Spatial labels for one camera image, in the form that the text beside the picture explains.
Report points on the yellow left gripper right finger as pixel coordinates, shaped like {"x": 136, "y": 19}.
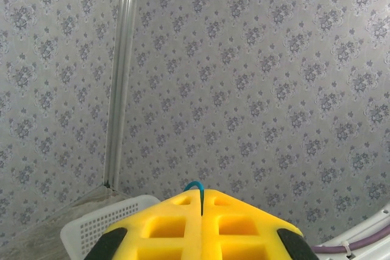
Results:
{"x": 210, "y": 241}

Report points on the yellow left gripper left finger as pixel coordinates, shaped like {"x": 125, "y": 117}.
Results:
{"x": 170, "y": 241}

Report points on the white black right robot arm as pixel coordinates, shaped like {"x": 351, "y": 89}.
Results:
{"x": 377, "y": 220}

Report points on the white plastic basket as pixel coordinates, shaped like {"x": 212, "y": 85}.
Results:
{"x": 91, "y": 226}

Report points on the aluminium frame post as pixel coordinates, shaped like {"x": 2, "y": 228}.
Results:
{"x": 122, "y": 74}

